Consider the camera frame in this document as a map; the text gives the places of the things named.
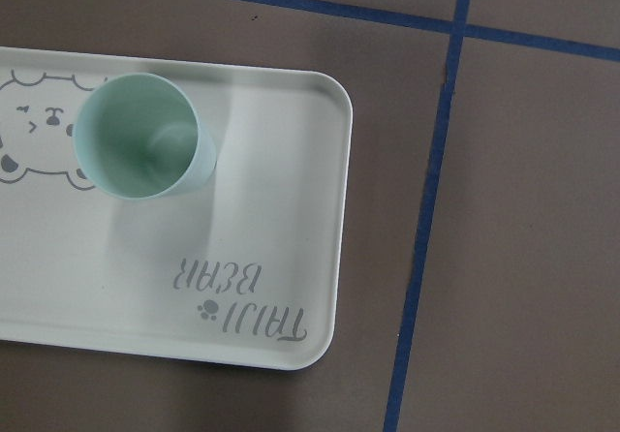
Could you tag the cream bear print tray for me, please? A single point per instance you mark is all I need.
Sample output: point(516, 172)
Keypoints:
point(243, 271)

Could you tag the pale green plastic cup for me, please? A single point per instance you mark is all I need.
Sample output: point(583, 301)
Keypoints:
point(139, 137)

